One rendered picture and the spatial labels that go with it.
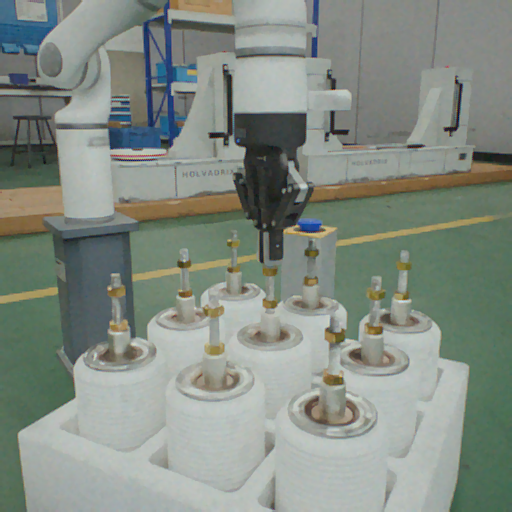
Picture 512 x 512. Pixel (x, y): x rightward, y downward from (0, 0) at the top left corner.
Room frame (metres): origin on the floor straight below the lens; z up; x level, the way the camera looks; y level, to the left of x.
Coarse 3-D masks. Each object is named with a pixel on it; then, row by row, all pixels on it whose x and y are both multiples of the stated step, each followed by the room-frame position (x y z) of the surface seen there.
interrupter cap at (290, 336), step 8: (248, 328) 0.59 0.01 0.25; (256, 328) 0.59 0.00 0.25; (280, 328) 0.59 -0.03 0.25; (288, 328) 0.59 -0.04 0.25; (296, 328) 0.58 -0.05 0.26; (240, 336) 0.56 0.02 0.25; (248, 336) 0.56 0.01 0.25; (256, 336) 0.57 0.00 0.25; (280, 336) 0.57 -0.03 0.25; (288, 336) 0.56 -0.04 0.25; (296, 336) 0.56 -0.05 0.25; (248, 344) 0.54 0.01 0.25; (256, 344) 0.54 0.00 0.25; (264, 344) 0.54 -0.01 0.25; (272, 344) 0.54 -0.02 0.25; (280, 344) 0.54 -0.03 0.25; (288, 344) 0.54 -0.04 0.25; (296, 344) 0.54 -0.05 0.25
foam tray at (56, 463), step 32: (448, 384) 0.59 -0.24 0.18; (64, 416) 0.52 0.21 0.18; (416, 416) 0.54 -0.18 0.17; (448, 416) 0.52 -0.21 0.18; (32, 448) 0.48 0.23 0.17; (64, 448) 0.46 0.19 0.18; (96, 448) 0.46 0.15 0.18; (160, 448) 0.47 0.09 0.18; (416, 448) 0.46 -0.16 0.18; (448, 448) 0.52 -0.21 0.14; (32, 480) 0.48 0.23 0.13; (64, 480) 0.46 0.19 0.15; (96, 480) 0.44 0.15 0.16; (128, 480) 0.42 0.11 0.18; (160, 480) 0.41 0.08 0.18; (192, 480) 0.41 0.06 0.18; (256, 480) 0.41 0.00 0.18; (416, 480) 0.41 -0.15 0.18; (448, 480) 0.55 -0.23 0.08
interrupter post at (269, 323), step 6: (264, 312) 0.57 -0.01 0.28; (276, 312) 0.57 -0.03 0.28; (264, 318) 0.56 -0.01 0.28; (270, 318) 0.56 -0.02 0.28; (276, 318) 0.56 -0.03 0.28; (264, 324) 0.56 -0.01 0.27; (270, 324) 0.56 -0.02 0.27; (276, 324) 0.56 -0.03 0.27; (264, 330) 0.56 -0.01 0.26; (270, 330) 0.56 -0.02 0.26; (276, 330) 0.56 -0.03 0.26; (264, 336) 0.56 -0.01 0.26; (270, 336) 0.56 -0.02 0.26; (276, 336) 0.56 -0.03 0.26
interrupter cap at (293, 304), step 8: (296, 296) 0.70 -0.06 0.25; (320, 296) 0.70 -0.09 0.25; (288, 304) 0.67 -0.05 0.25; (296, 304) 0.67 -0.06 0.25; (320, 304) 0.68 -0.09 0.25; (328, 304) 0.67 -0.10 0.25; (336, 304) 0.67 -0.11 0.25; (296, 312) 0.64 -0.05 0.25; (304, 312) 0.64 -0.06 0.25; (312, 312) 0.64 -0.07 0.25; (320, 312) 0.64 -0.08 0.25; (328, 312) 0.64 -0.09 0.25
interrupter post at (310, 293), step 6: (306, 288) 0.66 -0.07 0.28; (312, 288) 0.66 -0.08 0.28; (318, 288) 0.67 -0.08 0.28; (306, 294) 0.66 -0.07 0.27; (312, 294) 0.66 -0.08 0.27; (318, 294) 0.67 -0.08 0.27; (306, 300) 0.66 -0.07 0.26; (312, 300) 0.66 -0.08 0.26; (318, 300) 0.67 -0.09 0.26; (306, 306) 0.66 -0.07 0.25; (312, 306) 0.66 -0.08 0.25; (318, 306) 0.67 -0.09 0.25
